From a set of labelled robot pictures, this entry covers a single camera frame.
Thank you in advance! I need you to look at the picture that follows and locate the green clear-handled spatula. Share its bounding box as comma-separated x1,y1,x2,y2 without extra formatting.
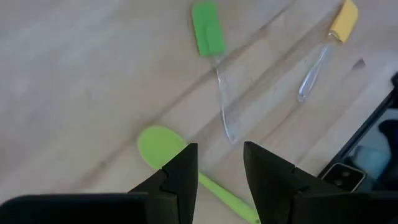
190,1,241,146

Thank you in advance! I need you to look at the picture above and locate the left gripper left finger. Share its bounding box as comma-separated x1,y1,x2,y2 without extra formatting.
129,142,199,224

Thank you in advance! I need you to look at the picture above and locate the black smartphone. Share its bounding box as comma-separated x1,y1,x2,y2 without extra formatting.
317,72,398,194

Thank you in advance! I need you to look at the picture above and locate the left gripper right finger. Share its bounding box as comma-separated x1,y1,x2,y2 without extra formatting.
243,141,348,224

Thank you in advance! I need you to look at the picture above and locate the yellow clear-handled spatula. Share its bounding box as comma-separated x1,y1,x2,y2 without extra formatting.
297,0,359,103

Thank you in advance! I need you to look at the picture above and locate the green silicone spoon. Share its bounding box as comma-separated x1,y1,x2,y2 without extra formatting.
137,124,261,224

